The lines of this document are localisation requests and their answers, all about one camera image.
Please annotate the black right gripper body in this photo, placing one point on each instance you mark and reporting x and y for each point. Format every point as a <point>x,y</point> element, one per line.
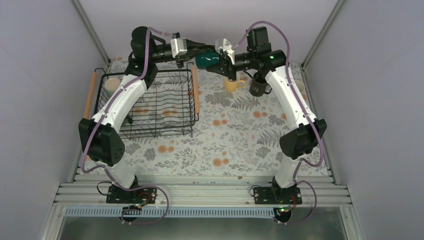
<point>232,73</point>

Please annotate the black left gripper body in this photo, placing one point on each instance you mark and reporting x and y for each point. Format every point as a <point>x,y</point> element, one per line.
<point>180,59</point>

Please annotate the dark teal glossy mug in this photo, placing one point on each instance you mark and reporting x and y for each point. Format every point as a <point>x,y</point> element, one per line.
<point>207,59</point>

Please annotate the yellow ceramic mug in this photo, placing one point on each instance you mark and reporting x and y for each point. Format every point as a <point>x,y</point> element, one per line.
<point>231,86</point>

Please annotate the black matte mug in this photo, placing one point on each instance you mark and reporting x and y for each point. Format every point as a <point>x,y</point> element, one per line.
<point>259,86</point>

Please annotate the light green mug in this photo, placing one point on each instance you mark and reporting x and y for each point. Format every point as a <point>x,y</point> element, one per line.
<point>301,87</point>

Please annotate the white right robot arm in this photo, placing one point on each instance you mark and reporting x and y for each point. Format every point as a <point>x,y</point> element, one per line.
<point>272,67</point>

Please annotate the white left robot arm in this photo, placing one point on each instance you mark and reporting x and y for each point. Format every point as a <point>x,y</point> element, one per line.
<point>102,147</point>

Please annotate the floral table mat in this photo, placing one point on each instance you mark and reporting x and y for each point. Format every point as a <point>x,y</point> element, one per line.
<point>236,134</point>

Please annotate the cream floral mug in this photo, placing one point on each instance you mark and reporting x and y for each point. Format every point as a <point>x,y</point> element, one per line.
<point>111,85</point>

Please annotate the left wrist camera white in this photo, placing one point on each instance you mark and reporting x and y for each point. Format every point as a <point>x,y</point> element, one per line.
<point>178,46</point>

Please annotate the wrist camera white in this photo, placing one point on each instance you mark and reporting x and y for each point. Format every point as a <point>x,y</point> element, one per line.
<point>225,48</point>
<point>178,46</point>

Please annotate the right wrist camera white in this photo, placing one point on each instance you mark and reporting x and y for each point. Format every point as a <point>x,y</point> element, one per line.
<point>225,48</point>

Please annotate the wooden rack handle right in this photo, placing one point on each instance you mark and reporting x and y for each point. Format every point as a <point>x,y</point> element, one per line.
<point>195,90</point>

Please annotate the wooden rack handle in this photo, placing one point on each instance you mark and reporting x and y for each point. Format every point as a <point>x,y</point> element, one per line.
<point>89,98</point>
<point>195,90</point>

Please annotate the black wire dish rack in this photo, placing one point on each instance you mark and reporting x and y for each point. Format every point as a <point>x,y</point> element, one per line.
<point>166,109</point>

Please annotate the wooden rack handle left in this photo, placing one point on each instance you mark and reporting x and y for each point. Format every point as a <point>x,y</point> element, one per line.
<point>89,98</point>

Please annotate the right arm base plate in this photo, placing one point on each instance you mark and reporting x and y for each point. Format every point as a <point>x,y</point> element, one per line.
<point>273,196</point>

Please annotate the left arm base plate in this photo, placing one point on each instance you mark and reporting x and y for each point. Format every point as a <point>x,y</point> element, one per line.
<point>116,195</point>

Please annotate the aluminium rail frame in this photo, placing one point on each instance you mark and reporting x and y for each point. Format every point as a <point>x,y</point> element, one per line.
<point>200,196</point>

